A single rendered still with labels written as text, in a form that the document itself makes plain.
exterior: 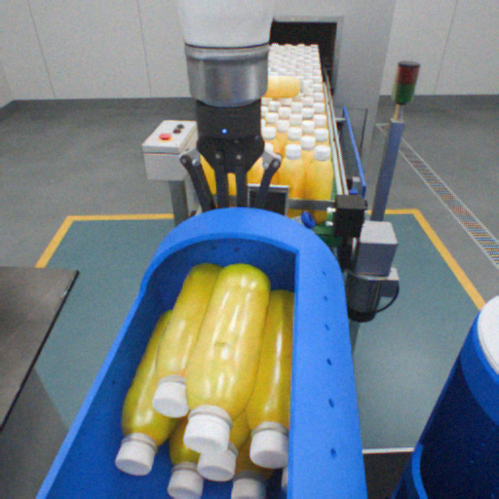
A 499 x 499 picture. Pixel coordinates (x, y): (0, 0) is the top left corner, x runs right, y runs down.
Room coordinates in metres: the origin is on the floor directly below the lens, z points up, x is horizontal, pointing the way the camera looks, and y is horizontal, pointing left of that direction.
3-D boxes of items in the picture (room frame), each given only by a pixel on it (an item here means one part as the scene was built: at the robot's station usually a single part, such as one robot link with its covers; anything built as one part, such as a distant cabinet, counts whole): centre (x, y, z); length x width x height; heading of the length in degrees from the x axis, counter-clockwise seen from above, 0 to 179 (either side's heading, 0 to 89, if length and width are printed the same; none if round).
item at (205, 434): (0.19, 0.04, 1.15); 0.04 x 0.02 x 0.04; 82
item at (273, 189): (0.85, -0.03, 0.99); 0.10 x 0.02 x 0.12; 84
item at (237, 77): (0.47, 0.03, 1.39); 0.09 x 0.09 x 0.06
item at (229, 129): (0.47, 0.03, 1.32); 0.08 x 0.07 x 0.09; 84
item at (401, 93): (1.20, -0.43, 1.18); 0.06 x 0.06 x 0.05
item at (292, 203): (0.93, -0.04, 0.96); 0.40 x 0.01 x 0.03; 84
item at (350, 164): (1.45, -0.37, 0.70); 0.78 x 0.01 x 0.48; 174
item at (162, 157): (1.09, 0.24, 1.05); 0.20 x 0.10 x 0.10; 174
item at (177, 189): (1.09, 0.24, 0.50); 0.04 x 0.04 x 1.00; 84
